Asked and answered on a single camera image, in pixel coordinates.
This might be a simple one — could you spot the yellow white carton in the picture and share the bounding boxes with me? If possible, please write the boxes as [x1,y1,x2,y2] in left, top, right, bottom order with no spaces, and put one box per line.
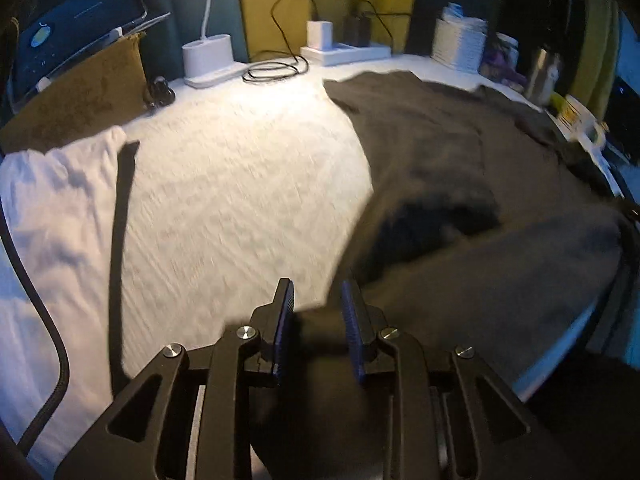
[552,94,609,154]

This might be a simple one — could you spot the thin black cable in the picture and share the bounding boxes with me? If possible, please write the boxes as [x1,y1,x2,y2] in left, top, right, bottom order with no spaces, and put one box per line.
[357,0,394,44]

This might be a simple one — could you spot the purple packet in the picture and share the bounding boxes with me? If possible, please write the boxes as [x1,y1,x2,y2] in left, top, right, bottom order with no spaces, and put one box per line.
[482,42,527,87]

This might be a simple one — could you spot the white cloth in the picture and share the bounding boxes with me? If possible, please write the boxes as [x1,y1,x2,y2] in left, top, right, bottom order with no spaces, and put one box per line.
[0,126,127,466]

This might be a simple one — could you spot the black strap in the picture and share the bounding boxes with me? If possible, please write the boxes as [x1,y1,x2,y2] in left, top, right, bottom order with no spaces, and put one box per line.
[107,141,141,396]

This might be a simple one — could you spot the black charging cable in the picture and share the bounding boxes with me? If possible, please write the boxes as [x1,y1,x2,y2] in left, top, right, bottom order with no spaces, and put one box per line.
[242,0,326,84]

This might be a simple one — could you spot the black charger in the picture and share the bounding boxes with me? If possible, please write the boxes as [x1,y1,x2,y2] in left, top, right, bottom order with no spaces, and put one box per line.
[344,15,372,46]

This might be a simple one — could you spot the white perforated basket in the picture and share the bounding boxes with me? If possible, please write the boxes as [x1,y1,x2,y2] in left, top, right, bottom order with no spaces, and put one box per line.
[431,16,489,71]

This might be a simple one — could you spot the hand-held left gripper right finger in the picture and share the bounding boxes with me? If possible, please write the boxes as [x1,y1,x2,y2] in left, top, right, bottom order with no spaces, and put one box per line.
[341,280,581,480]

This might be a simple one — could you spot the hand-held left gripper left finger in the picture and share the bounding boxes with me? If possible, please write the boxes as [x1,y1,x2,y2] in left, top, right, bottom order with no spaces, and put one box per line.
[54,277,296,480]

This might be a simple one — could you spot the steel bottle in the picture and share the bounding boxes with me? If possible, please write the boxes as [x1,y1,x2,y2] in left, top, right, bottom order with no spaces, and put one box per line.
[525,47,561,106]

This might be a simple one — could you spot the white power strip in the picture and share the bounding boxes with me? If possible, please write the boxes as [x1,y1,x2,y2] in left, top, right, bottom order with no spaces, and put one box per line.
[300,42,392,67]

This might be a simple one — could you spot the white desk lamp base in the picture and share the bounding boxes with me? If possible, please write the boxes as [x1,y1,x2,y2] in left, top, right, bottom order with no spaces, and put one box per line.
[181,0,247,89]

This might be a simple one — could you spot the white charger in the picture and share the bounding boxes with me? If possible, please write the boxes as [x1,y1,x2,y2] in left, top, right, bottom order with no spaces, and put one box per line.
[306,20,334,51]

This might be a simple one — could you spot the black braided cable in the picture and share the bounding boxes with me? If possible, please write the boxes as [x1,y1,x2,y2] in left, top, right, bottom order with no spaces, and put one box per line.
[0,200,69,457]

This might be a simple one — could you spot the dark grey printed shirt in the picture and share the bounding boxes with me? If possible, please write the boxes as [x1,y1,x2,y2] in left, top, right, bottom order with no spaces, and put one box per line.
[250,70,633,480]

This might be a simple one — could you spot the papers in basket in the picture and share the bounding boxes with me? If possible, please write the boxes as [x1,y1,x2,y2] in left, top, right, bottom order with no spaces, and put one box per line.
[442,2,489,24]

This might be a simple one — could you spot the black cable bundle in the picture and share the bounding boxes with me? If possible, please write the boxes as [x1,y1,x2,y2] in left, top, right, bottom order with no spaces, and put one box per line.
[144,76,176,110]

